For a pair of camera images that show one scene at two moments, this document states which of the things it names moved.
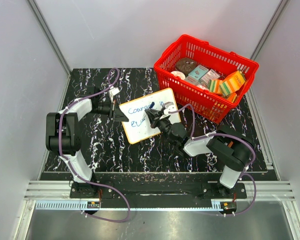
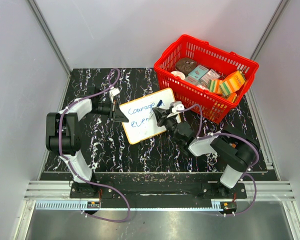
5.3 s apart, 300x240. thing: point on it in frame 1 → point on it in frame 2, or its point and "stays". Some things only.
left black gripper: (119, 116) stays
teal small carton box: (199, 72) stays
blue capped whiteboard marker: (152, 105) → (159, 103)
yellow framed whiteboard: (138, 126) stays
